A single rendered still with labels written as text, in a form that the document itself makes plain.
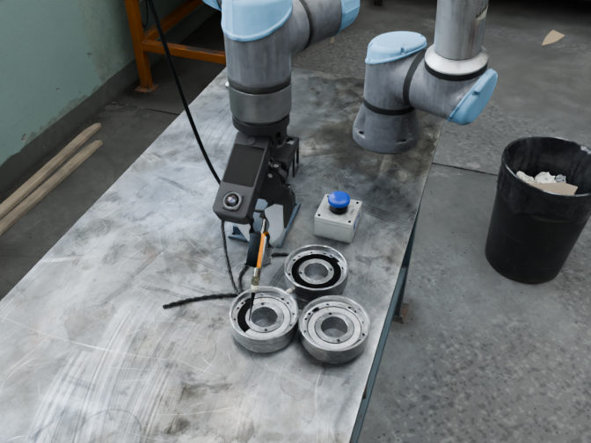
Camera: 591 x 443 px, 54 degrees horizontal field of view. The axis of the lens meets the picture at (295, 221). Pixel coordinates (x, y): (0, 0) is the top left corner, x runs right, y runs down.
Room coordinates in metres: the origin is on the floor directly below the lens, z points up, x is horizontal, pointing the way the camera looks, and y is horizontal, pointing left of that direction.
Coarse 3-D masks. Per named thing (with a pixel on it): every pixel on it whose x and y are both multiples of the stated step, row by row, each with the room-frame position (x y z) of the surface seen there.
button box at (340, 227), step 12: (324, 204) 0.82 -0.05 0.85; (360, 204) 0.82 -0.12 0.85; (324, 216) 0.78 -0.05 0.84; (336, 216) 0.78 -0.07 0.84; (348, 216) 0.78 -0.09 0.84; (360, 216) 0.82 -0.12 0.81; (324, 228) 0.78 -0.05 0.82; (336, 228) 0.77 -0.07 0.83; (348, 228) 0.76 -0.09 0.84; (336, 240) 0.77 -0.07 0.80; (348, 240) 0.76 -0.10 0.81
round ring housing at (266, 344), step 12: (264, 288) 0.62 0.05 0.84; (276, 288) 0.62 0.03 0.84; (240, 300) 0.60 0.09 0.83; (288, 300) 0.60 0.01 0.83; (252, 312) 0.58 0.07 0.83; (264, 312) 0.59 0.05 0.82; (276, 312) 0.58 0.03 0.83; (252, 324) 0.55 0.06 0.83; (276, 324) 0.55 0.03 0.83; (240, 336) 0.53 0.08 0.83; (276, 336) 0.52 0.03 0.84; (288, 336) 0.53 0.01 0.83; (252, 348) 0.52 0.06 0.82; (264, 348) 0.52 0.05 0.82; (276, 348) 0.52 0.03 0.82
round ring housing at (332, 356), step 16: (320, 304) 0.59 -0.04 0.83; (336, 304) 0.59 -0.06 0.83; (352, 304) 0.59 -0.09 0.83; (304, 320) 0.56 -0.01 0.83; (320, 320) 0.56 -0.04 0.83; (336, 320) 0.57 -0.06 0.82; (368, 320) 0.55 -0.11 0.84; (304, 336) 0.52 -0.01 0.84; (320, 336) 0.53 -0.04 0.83; (368, 336) 0.54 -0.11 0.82; (320, 352) 0.50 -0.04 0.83; (336, 352) 0.50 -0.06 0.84; (352, 352) 0.50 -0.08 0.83
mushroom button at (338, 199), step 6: (336, 192) 0.82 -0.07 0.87; (342, 192) 0.82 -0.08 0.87; (330, 198) 0.80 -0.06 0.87; (336, 198) 0.80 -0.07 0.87; (342, 198) 0.80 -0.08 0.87; (348, 198) 0.80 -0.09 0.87; (330, 204) 0.79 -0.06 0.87; (336, 204) 0.79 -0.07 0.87; (342, 204) 0.79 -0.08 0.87; (348, 204) 0.79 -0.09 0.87
